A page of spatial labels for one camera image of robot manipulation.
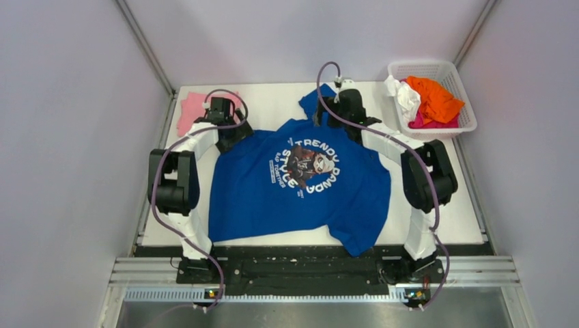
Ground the blue printed t-shirt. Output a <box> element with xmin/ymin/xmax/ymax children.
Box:
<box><xmin>208</xmin><ymin>84</ymin><xmax>391</xmax><ymax>256</ymax></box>

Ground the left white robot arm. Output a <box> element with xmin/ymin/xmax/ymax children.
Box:
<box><xmin>147</xmin><ymin>89</ymin><xmax>253</xmax><ymax>283</ymax></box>

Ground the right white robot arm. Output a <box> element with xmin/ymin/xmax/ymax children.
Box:
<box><xmin>314</xmin><ymin>88</ymin><xmax>457</xmax><ymax>282</ymax></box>

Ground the folded pink t-shirt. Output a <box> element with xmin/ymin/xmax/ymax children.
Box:
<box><xmin>176</xmin><ymin>92</ymin><xmax>243</xmax><ymax>138</ymax></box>

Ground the white t-shirt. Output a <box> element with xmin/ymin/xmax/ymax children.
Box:
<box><xmin>384</xmin><ymin>74</ymin><xmax>421</xmax><ymax>124</ymax></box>

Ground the orange t-shirt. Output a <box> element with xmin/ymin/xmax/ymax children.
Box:
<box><xmin>406</xmin><ymin>76</ymin><xmax>465</xmax><ymax>122</ymax></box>

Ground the white plastic laundry basket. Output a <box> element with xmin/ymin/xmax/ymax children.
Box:
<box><xmin>384</xmin><ymin>59</ymin><xmax>477</xmax><ymax>140</ymax></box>

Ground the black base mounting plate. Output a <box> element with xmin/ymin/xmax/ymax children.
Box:
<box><xmin>135</xmin><ymin>244</ymin><xmax>494</xmax><ymax>300</ymax></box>

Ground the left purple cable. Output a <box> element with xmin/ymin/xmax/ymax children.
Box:
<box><xmin>150</xmin><ymin>88</ymin><xmax>249</xmax><ymax>313</ymax></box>

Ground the purple cable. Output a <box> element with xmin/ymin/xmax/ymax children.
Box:
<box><xmin>315</xmin><ymin>61</ymin><xmax>451</xmax><ymax>312</ymax></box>
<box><xmin>150</xmin><ymin>88</ymin><xmax>249</xmax><ymax>313</ymax></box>

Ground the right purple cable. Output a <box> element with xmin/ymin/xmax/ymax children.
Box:
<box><xmin>315</xmin><ymin>61</ymin><xmax>451</xmax><ymax>312</ymax></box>

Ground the left corner metal post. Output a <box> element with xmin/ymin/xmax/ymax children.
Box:
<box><xmin>113</xmin><ymin>0</ymin><xmax>175</xmax><ymax>96</ymax></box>

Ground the corner metal post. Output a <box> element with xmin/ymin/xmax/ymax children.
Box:
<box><xmin>453</xmin><ymin>0</ymin><xmax>501</xmax><ymax>68</ymax></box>
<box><xmin>113</xmin><ymin>0</ymin><xmax>175</xmax><ymax>96</ymax></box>

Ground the right corner metal post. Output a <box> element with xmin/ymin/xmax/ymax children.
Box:
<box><xmin>453</xmin><ymin>0</ymin><xmax>501</xmax><ymax>68</ymax></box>

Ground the grey slotted cable duct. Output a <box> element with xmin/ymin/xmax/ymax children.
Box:
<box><xmin>124</xmin><ymin>287</ymin><xmax>408</xmax><ymax>304</ymax></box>

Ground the aluminium rail frame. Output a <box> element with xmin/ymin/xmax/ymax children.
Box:
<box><xmin>108</xmin><ymin>256</ymin><xmax>521</xmax><ymax>287</ymax></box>

